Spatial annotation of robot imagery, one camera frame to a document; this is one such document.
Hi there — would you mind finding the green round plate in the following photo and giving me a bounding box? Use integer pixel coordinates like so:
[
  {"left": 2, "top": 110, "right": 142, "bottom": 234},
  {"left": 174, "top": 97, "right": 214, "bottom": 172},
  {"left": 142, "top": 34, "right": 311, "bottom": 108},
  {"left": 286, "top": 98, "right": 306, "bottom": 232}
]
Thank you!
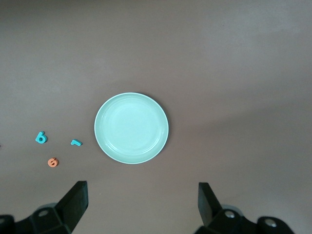
[{"left": 94, "top": 92, "right": 170, "bottom": 165}]

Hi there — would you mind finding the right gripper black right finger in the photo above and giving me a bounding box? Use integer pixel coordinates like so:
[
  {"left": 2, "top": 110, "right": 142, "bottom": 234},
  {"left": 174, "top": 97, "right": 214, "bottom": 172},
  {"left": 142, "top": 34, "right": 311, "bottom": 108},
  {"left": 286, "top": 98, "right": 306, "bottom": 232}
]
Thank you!
[{"left": 196, "top": 182, "right": 259, "bottom": 234}]

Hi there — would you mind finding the teal foam number 9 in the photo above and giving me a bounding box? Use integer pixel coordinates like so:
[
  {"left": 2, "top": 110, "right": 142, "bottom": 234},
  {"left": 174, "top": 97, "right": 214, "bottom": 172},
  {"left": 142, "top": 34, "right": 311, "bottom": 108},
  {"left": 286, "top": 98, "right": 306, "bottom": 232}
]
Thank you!
[{"left": 35, "top": 131, "right": 48, "bottom": 144}]

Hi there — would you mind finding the brown table cover sheet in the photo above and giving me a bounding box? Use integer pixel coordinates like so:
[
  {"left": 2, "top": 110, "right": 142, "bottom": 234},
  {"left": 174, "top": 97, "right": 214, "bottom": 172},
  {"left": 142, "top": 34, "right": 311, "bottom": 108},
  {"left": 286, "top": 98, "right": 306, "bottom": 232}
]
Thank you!
[{"left": 0, "top": 0, "right": 312, "bottom": 234}]

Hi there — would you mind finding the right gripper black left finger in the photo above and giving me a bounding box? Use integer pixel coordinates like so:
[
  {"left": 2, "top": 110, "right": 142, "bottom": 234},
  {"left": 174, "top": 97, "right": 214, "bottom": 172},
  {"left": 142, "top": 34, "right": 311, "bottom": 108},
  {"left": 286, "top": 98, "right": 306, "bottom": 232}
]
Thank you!
[{"left": 14, "top": 180, "right": 88, "bottom": 234}]

